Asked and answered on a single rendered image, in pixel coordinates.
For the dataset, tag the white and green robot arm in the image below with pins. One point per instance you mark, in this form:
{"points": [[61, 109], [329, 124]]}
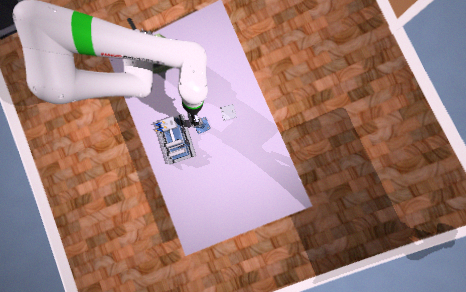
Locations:
{"points": [[51, 34]]}

